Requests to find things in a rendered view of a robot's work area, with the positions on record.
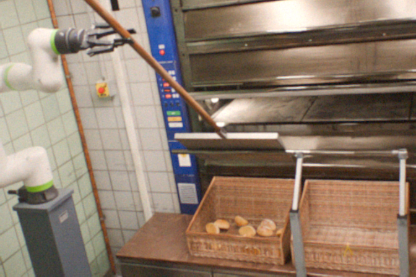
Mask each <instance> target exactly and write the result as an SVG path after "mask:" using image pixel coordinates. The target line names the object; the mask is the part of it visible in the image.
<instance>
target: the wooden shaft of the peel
mask: <svg viewBox="0 0 416 277"><path fill-rule="evenodd" d="M84 1H85V2H86V3H87V4H88V5H89V6H90V7H91V8H92V9H93V10H94V11H95V12H96V13H97V14H98V15H99V16H100V17H101V18H102V19H103V20H104V21H105V22H106V23H107V24H108V25H109V26H110V27H111V28H112V29H113V30H114V31H115V32H116V33H117V34H118V35H119V36H120V37H121V38H128V37H131V38H132V39H133V40H134V41H135V43H134V44H128V45H129V46H130V47H131V48H132V49H133V50H134V51H135V52H136V53H138V54H139V55H140V57H141V58H142V59H143V60H145V61H146V62H147V63H148V65H149V66H150V67H151V68H153V69H154V70H155V71H156V73H157V74H158V75H159V76H161V77H162V78H163V79H164V81H166V83H167V84H169V85H170V86H171V87H172V88H173V89H174V91H175V92H177V94H179V95H180V96H181V97H182V99H184V100H185V102H187V103H188V104H189V105H190V107H192V108H193V110H195V111H196V112H197V113H198V114H199V115H200V117H202V118H203V119H204V120H205V121H206V122H207V123H208V125H210V126H211V128H213V129H214V130H215V131H219V130H221V127H219V125H218V124H217V123H216V122H215V121H214V120H213V119H212V118H211V117H210V116H209V115H208V114H207V113H206V112H205V111H204V110H203V109H202V108H201V107H200V106H199V105H198V103H197V102H196V101H194V100H193V99H192V98H191V96H190V95H189V94H188V93H186V92H185V91H184V90H183V88H182V87H181V86H180V85H179V84H178V83H177V82H176V81H175V80H174V78H173V77H172V76H171V75H169V74H168V73H167V72H166V70H165V69H164V68H163V67H161V66H160V65H159V64H158V62H157V61H156V60H155V59H154V58H153V57H152V56H151V55H150V54H149V53H148V52H147V51H146V50H145V49H144V48H143V47H142V46H141V45H140V44H139V43H138V42H137V41H136V40H135V39H134V37H133V36H132V35H131V34H130V33H128V32H127V31H126V29H125V28H124V27H123V26H122V25H120V24H119V22H118V21H117V20H116V19H115V18H114V17H113V16H112V15H111V14H110V13H109V12H108V11H107V10H106V9H105V8H104V7H103V6H102V5H101V4H100V3H99V2H98V1H97V0H84Z"/></svg>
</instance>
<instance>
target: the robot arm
mask: <svg viewBox="0 0 416 277"><path fill-rule="evenodd" d="M95 29H104V30H95ZM115 34H117V33H116V32H115V31H114V30H113V29H112V28H111V27H110V26H109V25H108V24H107V23H106V22H96V21H93V26H92V28H88V29H79V30H77V29H76V28H62V29H54V30H52V29H46V28H39V29H36V30H34V31H32V32H31V33H30V35H29V37H28V38H27V46H28V50H29V54H30V59H31V63H32V65H31V66H30V65H28V64H24V63H15V62H10V63H7V64H3V65H1V66H0V93H6V92H25V91H28V90H30V89H34V90H38V91H39V92H43V93H54V92H57V91H58V90H59V89H60V88H61V86H62V84H63V75H62V70H61V64H60V59H59V55H61V54H77V53H78V52H79V51H87V52H86V54H87V55H89V57H90V58H91V57H93V56H94V55H96V54H103V53H111V52H114V51H115V48H116V49H117V48H118V46H124V45H125V44H134V43H135V41H134V40H133V39H132V38H131V37H128V38H114V40H113V41H102V40H99V39H100V38H103V37H104V36H109V35H115ZM95 46H102V47H99V48H95V49H93V47H95ZM48 160H49V159H48V157H47V154H46V150H45V149H44V148H43V147H29V148H28V149H24V150H22V151H18V152H16V153H13V154H10V155H9V156H7V155H6V152H5V150H4V148H3V145H2V142H1V138H0V189H3V188H4V187H7V186H9V185H12V184H16V183H18V182H22V181H23V182H24V185H23V186H22V187H20V188H19V189H17V190H8V191H7V193H8V194H17V196H18V202H24V201H27V202H28V204H29V205H40V204H44V203H47V202H50V201H52V200H54V199H56V198H57V197H58V196H59V190H58V189H57V188H56V187H55V186H54V184H53V175H52V172H51V167H50V162H49V161H48Z"/></svg>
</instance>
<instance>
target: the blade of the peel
mask: <svg viewBox="0 0 416 277"><path fill-rule="evenodd" d="M175 139H176V140H177V141H178V142H179V143H181V144H182V145H183V146H185V147H186V149H188V150H287V149H286V147H285V145H284V144H283V142H282V141H281V138H280V137H279V135H278V134H227V138H221V137H219V136H218V135H217V134H175ZM196 156H198V158H199V159H208V160H282V161H293V159H292V157H291V155H196Z"/></svg>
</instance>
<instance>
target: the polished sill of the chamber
mask: <svg viewBox="0 0 416 277"><path fill-rule="evenodd" d="M217 124H218V125H219V126H222V127H223V128H224V129H225V130H226V131H227V132H310V131H311V130H416V119H395V120H357V121H284V122H217ZM201 132H215V130H214V129H213V128H211V126H210V125H208V124H203V125H202V126H201Z"/></svg>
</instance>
